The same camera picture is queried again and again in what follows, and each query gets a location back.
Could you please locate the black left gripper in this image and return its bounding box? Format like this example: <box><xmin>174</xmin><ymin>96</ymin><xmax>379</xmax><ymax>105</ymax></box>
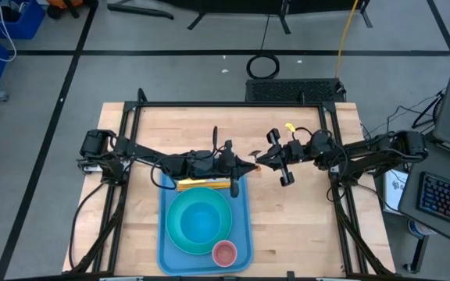
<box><xmin>187</xmin><ymin>139</ymin><xmax>259</xmax><ymax>199</ymax></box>

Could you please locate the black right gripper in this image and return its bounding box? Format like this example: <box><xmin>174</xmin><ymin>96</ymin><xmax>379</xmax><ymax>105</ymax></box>
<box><xmin>255</xmin><ymin>127</ymin><xmax>309</xmax><ymax>187</ymax></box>

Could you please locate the orange-handled metal spoon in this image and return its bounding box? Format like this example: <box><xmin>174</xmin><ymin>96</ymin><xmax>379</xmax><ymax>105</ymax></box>
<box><xmin>249</xmin><ymin>150</ymin><xmax>263</xmax><ymax>173</ymax></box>

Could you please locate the orange cloth napkin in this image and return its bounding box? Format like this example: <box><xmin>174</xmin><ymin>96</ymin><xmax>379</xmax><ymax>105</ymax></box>
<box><xmin>176</xmin><ymin>177</ymin><xmax>232</xmax><ymax>193</ymax></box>

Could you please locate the blue plastic bowl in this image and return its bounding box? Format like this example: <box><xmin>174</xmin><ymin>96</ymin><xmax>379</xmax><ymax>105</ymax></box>
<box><xmin>180</xmin><ymin>201</ymin><xmax>223</xmax><ymax>245</ymax></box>

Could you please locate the pink plastic cup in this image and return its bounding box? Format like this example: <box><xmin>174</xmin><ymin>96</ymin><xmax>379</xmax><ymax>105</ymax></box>
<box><xmin>211</xmin><ymin>240</ymin><xmax>238</xmax><ymax>269</ymax></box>

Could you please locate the teal plastic plate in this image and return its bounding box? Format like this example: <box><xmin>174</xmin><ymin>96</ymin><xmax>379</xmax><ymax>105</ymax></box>
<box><xmin>165</xmin><ymin>186</ymin><xmax>234</xmax><ymax>256</ymax></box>

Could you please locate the blue plastic tray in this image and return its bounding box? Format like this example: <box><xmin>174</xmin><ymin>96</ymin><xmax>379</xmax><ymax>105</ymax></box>
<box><xmin>157</xmin><ymin>171</ymin><xmax>255</xmax><ymax>276</ymax></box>

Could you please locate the white printed paper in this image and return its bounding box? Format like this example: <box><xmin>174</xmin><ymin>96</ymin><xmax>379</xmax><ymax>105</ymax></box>
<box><xmin>382</xmin><ymin>168</ymin><xmax>409</xmax><ymax>215</ymax></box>

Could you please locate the white and blue roll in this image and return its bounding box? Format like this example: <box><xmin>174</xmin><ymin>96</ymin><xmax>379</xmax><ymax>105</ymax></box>
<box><xmin>407</xmin><ymin>219</ymin><xmax>432</xmax><ymax>240</ymax></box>

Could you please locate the black desk leg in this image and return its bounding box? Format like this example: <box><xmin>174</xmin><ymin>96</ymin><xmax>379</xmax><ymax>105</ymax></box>
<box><xmin>402</xmin><ymin>233</ymin><xmax>430</xmax><ymax>274</ymax></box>

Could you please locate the backlit black keyboard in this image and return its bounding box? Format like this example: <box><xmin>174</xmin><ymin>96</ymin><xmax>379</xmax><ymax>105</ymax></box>
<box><xmin>416</xmin><ymin>171</ymin><xmax>450</xmax><ymax>234</ymax></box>

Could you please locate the black floor stand bar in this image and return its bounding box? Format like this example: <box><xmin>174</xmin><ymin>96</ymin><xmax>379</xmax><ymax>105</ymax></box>
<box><xmin>106</xmin><ymin>2</ymin><xmax>175</xmax><ymax>20</ymax></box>

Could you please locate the orange and black tool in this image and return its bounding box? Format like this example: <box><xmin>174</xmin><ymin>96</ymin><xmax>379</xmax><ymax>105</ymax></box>
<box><xmin>46</xmin><ymin>0</ymin><xmax>93</xmax><ymax>19</ymax></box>

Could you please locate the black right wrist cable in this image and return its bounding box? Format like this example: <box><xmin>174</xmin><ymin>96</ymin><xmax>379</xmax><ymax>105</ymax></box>
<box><xmin>291</xmin><ymin>126</ymin><xmax>315</xmax><ymax>142</ymax></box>

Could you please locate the black aluminium table frame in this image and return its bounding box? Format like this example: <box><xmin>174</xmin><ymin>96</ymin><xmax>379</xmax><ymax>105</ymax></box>
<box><xmin>62</xmin><ymin>87</ymin><xmax>398</xmax><ymax>281</ymax></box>

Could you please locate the coiled black cable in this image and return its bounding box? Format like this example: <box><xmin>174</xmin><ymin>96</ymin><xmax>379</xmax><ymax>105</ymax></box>
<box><xmin>246</xmin><ymin>53</ymin><xmax>281</xmax><ymax>80</ymax></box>

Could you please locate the thin black floor cable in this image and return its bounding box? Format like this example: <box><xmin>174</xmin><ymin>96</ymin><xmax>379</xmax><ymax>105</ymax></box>
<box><xmin>259</xmin><ymin>13</ymin><xmax>272</xmax><ymax>52</ymax></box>

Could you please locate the yellow hanging cable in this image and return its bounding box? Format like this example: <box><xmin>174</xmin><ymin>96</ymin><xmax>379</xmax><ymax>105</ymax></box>
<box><xmin>334</xmin><ymin>0</ymin><xmax>361</xmax><ymax>79</ymax></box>

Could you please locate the black cable tangle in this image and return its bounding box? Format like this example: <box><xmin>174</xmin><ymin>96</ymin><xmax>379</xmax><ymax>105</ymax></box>
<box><xmin>359</xmin><ymin>88</ymin><xmax>447</xmax><ymax>146</ymax></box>

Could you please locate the black arm base cable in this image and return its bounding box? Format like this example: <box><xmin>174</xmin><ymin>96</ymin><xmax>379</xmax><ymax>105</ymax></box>
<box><xmin>67</xmin><ymin>180</ymin><xmax>109</xmax><ymax>271</ymax></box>

